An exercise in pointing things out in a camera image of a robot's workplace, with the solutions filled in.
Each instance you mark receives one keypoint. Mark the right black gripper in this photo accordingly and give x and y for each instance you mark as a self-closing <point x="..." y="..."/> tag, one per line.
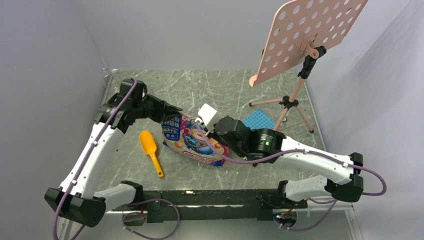
<point x="213" y="128"/>

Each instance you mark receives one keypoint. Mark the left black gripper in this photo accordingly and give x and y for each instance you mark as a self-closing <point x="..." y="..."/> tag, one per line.
<point x="163" y="109"/>

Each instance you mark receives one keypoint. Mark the pet food bag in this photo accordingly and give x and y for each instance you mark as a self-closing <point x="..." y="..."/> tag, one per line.
<point x="182" y="136"/>

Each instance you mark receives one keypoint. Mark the yellow plastic scoop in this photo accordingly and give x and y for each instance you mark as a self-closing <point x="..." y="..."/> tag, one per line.
<point x="149" y="147"/>

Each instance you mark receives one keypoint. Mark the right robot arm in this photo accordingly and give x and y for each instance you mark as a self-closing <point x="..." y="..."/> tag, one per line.
<point x="337" y="176"/>

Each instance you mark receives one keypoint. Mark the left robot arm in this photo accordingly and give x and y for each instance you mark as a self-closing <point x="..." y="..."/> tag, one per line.
<point x="77" y="199"/>

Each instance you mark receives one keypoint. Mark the blue building block plate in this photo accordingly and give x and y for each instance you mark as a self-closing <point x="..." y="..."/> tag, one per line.
<point x="258" y="120"/>

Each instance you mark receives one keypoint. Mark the clear glass cup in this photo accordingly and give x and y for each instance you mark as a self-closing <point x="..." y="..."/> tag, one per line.
<point x="106" y="72"/>

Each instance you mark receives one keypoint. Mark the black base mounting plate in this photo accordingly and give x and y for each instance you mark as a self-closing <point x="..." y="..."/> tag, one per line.
<point x="259" y="204"/>

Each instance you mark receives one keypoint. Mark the pink perforated music stand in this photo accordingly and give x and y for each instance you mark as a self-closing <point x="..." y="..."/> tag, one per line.
<point x="302" y="31"/>

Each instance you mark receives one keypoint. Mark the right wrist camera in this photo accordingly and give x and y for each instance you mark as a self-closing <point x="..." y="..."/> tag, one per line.
<point x="208" y="116"/>

